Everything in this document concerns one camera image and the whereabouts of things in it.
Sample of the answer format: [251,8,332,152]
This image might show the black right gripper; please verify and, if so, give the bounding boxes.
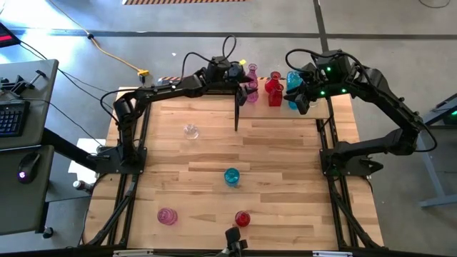
[283,76,324,116]

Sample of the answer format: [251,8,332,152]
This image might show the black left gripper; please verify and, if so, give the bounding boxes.
[214,76,258,107]

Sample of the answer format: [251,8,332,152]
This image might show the pink long-necked glass vase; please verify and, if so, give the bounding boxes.
[246,63,260,90]

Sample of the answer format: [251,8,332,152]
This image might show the blue starburst-cut glass vase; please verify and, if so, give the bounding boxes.
[286,70,304,92]

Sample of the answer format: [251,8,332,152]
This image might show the red round wide-mouth vase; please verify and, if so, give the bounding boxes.
[264,71,283,94]

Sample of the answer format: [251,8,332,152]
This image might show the blue zigzag-pattern glass vase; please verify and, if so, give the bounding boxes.
[224,167,241,188]

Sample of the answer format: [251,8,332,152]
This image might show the large red ribbed glass vase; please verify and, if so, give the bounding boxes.
[234,210,251,228]

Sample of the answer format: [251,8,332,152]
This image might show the pink round ribbed glass vase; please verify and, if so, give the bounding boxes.
[156,207,179,226]

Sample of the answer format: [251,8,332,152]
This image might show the black unit with green lights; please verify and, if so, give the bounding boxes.
[444,106,457,126]

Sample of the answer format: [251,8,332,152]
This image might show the white paper sheet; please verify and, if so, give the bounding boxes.
[67,138,108,185]

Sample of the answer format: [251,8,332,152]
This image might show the small bottle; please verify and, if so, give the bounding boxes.
[72,180,94,194]

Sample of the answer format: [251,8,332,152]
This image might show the grey desk with keyboard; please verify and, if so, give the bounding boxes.
[0,59,60,151]

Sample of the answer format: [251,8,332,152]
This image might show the black desk clamp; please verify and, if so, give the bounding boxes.
[0,69,47,96]

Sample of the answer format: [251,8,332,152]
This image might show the black computer mouse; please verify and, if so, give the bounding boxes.
[16,152,41,185]

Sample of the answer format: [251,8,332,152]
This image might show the black keyboard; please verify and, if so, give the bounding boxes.
[0,101,31,138]

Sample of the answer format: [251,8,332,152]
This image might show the black device with red screen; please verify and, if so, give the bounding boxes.
[0,21,21,49]

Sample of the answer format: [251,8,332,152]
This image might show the grey desk with mouse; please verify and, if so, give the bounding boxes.
[0,144,55,236]

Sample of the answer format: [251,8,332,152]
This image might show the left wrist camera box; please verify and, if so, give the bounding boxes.
[228,63,246,78]

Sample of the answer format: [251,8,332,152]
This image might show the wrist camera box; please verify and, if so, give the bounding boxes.
[301,62,319,79]
[228,63,246,78]

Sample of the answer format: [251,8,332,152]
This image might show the wooden shelf with black frame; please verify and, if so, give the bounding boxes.
[233,74,331,132]

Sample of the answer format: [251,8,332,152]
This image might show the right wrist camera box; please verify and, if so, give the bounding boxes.
[301,62,319,79]

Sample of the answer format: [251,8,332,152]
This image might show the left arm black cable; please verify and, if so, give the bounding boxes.
[180,34,238,84]

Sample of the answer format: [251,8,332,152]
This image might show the yellow floor cable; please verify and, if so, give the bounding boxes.
[46,0,150,78]

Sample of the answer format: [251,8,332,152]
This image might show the black camera on mount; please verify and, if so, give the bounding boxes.
[224,226,250,257]

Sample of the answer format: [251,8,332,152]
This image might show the grey metal desk frame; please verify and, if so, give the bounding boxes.
[396,93,457,210]

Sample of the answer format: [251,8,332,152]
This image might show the silver bracket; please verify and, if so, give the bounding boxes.
[112,249,155,257]
[312,250,355,257]

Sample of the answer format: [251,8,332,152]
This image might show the black aluminium rig frame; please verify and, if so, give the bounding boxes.
[80,87,386,257]

